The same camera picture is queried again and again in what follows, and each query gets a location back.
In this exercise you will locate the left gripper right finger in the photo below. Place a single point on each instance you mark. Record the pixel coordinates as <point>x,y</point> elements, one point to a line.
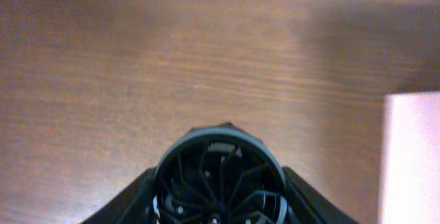
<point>308,205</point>

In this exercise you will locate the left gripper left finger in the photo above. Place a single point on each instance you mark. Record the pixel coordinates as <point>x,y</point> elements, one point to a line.
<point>133,205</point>

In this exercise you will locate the black round speaker puck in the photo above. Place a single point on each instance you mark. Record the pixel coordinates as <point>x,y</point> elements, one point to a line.
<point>219,174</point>

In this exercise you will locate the beige cardboard box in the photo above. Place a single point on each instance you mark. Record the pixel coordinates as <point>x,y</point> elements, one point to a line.
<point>409,171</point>

